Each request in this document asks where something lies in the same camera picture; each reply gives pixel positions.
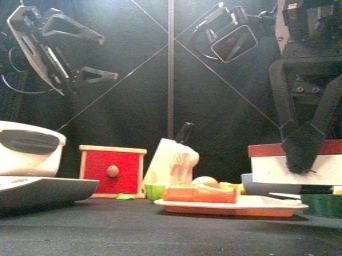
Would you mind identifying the grey blue bowl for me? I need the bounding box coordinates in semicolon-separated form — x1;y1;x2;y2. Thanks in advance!
240;172;304;197

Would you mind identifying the white knife holder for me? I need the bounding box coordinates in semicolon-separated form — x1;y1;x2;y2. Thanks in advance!
142;137;200;188

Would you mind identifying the orange salmon sushi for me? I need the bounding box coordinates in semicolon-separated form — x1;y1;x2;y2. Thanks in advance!
194;183;239;204

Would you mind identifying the orange toy sushi block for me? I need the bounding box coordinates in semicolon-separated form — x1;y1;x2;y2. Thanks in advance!
162;183;198;203

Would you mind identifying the white box red lid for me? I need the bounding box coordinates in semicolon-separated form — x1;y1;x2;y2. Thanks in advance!
247;139;342;187

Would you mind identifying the red wooden drawer box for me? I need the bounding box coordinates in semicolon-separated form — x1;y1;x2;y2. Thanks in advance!
77;144;148;200

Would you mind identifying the yellow toy food piece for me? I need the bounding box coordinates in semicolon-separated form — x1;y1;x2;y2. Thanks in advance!
218;181;247;195

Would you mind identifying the dark green basket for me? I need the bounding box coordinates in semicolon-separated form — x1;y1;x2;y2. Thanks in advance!
299;185;342;220

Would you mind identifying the round beige toy bun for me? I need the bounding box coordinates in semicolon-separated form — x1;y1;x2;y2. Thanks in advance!
191;175;220;189

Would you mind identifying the white orange rectangular plate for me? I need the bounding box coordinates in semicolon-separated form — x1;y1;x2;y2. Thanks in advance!
154;194;310;218

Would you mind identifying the light green toy cup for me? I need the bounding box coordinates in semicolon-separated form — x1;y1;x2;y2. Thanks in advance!
143;182;167;202

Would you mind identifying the grey white flat tray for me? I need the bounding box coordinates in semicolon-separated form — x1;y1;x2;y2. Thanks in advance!
0;175;100;215

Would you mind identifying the black cable loop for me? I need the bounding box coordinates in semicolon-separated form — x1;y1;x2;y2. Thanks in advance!
0;45;56;96

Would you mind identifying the vertical metal frame pole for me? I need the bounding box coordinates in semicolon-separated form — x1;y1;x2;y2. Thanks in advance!
167;0;176;140

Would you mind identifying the black handled knife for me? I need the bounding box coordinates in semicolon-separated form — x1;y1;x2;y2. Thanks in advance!
174;121;196;145

